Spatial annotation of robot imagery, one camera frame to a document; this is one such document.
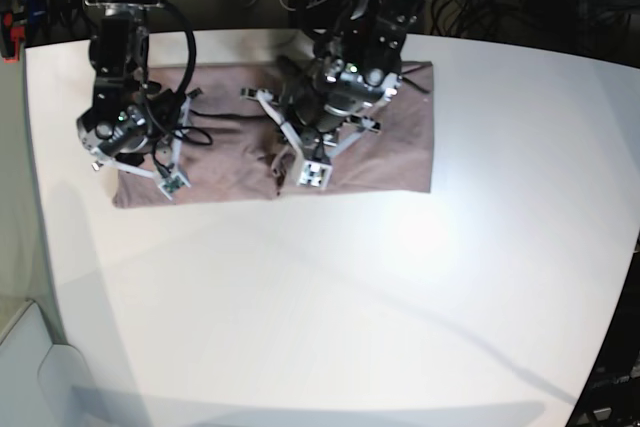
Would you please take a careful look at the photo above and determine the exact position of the white bin corner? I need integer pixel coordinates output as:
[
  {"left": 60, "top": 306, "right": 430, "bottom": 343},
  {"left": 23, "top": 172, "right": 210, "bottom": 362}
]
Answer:
[{"left": 1, "top": 302, "right": 102, "bottom": 426}]

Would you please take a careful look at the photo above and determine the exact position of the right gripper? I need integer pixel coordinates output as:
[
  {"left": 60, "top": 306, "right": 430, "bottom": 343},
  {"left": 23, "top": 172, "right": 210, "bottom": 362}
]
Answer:
[{"left": 122, "top": 88, "right": 213, "bottom": 182}]

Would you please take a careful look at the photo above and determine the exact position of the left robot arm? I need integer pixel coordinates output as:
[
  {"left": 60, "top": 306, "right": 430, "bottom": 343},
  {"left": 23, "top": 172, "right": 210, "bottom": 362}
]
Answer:
[{"left": 276, "top": 0, "right": 426, "bottom": 160}]

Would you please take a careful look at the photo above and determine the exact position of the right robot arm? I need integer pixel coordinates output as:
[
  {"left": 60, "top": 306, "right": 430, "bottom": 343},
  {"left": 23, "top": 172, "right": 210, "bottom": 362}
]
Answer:
[{"left": 76, "top": 0, "right": 200, "bottom": 196}]

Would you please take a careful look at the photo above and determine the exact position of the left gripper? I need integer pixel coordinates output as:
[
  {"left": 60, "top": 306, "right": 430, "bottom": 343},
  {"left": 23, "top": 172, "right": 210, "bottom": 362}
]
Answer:
[{"left": 277, "top": 81, "right": 360, "bottom": 157}]

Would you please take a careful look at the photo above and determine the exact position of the pink t-shirt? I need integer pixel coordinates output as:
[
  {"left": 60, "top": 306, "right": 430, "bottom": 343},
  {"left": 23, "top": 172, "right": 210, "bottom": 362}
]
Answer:
[{"left": 113, "top": 63, "right": 434, "bottom": 209}]

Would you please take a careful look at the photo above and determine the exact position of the red and black clamp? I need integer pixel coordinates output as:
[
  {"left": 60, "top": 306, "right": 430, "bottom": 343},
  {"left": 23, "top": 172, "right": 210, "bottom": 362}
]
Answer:
[{"left": 1, "top": 11, "right": 26, "bottom": 63}]

